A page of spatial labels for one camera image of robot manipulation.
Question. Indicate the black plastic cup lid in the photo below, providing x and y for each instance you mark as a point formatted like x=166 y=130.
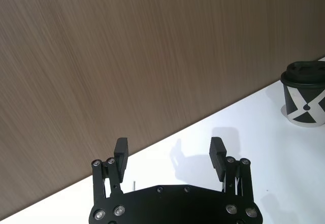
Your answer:
x=306 y=74

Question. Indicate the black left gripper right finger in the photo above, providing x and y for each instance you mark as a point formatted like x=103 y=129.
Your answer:
x=245 y=188

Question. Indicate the black and white paper cup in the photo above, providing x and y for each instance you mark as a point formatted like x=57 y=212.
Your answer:
x=302 y=107

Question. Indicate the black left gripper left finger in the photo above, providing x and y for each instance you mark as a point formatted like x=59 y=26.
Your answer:
x=97 y=188

